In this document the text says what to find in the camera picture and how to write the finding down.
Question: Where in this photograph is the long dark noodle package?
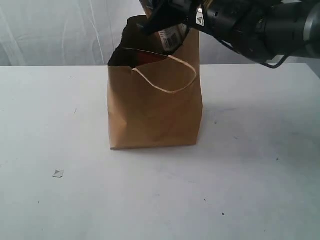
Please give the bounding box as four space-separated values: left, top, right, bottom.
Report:
140 0 187 53

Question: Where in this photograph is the brown pouch orange label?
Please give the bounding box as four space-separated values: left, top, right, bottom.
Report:
122 48 168 69

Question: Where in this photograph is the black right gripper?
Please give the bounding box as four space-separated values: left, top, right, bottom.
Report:
137 0 265 48

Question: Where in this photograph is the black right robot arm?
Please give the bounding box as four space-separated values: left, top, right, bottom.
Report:
187 0 320 63

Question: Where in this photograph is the brown paper bag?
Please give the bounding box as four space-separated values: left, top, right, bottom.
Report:
107 15 203 150

